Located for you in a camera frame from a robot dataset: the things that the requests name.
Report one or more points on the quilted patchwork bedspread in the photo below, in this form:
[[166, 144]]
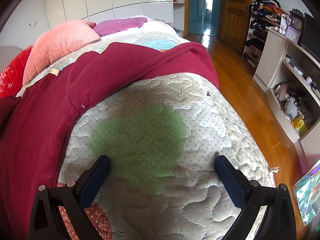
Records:
[[150, 142]]

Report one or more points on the red snowflake pillow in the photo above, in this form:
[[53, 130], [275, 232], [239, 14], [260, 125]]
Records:
[[12, 72]]

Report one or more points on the pile of clothes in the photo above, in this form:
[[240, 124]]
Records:
[[267, 8]]

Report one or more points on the purple pillow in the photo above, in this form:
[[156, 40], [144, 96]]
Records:
[[117, 26]]

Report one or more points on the iridescent foil bag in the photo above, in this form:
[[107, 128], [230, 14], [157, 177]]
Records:
[[308, 195]]

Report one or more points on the white wall socket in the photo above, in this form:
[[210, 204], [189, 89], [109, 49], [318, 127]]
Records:
[[32, 24]]

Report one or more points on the dark ornate clock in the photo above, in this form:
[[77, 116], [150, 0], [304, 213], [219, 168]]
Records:
[[297, 23]]

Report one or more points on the purple clock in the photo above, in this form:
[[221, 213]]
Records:
[[292, 34]]

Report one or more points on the black television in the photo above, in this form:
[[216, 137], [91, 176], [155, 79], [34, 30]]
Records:
[[311, 35]]

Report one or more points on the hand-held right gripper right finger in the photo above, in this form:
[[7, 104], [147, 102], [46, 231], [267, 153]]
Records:
[[231, 182]]

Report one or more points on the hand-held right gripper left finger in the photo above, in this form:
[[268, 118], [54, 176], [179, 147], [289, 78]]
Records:
[[96, 180]]

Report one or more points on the pink ribbed pillow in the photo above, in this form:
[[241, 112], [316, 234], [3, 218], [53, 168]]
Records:
[[57, 45]]

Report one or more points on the yellow container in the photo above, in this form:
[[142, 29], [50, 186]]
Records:
[[301, 126]]

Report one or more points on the dark red garment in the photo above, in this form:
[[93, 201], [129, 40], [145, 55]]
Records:
[[100, 80]]

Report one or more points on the grey plush toy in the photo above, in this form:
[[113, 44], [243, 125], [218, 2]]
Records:
[[290, 108]]

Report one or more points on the pink plush toy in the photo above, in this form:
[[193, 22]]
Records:
[[282, 90]]

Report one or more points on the black hair dryer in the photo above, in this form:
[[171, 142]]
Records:
[[293, 92]]

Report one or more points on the white shelf cabinet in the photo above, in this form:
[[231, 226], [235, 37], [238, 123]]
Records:
[[272, 55]]

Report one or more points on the small white jar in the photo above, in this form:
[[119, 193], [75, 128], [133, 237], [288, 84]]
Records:
[[288, 58]]

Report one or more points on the wooden door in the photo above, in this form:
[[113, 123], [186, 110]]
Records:
[[235, 17]]

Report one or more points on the open shoe rack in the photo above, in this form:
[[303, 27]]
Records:
[[255, 42]]

